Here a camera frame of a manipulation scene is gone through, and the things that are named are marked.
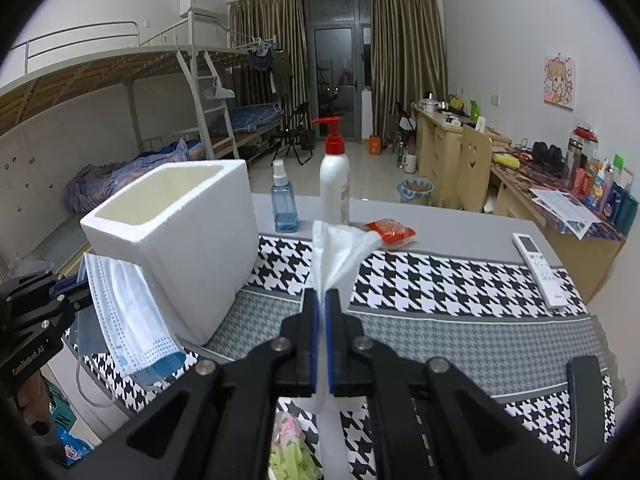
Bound black headphones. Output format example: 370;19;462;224
532;141;564;177

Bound white floor jug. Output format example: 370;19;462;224
402;144;416;174

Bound black smartphone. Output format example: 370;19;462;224
566;356;605;476

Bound blue plaid quilt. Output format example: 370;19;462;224
63;139;205;214

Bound white remote control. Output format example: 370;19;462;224
512;233;568;310

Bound white pump lotion bottle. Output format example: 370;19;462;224
311;116;350;224

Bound orange jug on floor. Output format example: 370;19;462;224
368;136;382;155

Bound red snack packet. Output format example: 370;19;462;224
363;219;416;248

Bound person's left hand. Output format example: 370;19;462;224
15;372;51;426

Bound wooden desk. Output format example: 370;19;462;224
411;104;626;301

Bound brown curtain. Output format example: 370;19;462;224
371;0;448;142
230;0;309;114

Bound waste bin with bag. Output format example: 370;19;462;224
397;178;434;206

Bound wall air conditioner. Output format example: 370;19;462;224
179;0;228;26

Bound right brown curtain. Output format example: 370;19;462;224
371;0;448;142

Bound black folding chair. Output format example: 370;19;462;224
271;101;316;166

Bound white styrofoam box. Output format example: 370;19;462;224
80;160;258;346

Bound white paper tissue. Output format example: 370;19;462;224
308;221;382;312

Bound left brown curtain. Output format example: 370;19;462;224
230;0;309;114

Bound metal bunk bed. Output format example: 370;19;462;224
1;16;274;159

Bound cartoon girl wall poster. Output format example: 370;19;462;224
544;54;576;110

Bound printed paper sheets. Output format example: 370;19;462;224
530;188;600;240

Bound houndstooth table cloth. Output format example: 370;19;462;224
69;233;618;480

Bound blue spray bottle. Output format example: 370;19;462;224
271;159;298;233

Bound green tissue packet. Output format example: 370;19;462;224
268;412;320;480

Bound glass balcony door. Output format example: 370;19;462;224
303;0;371;142

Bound blue surgical face mask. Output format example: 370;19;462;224
70;252;186;393

